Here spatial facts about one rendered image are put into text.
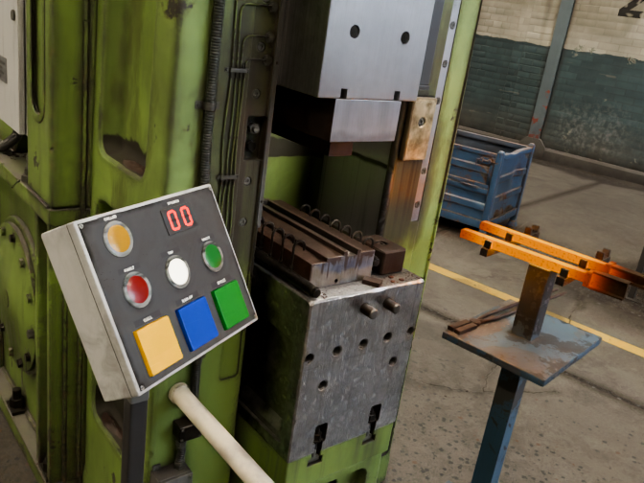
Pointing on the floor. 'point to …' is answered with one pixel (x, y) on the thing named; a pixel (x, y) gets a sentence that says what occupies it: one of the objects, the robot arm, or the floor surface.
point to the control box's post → (134, 438)
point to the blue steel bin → (486, 179)
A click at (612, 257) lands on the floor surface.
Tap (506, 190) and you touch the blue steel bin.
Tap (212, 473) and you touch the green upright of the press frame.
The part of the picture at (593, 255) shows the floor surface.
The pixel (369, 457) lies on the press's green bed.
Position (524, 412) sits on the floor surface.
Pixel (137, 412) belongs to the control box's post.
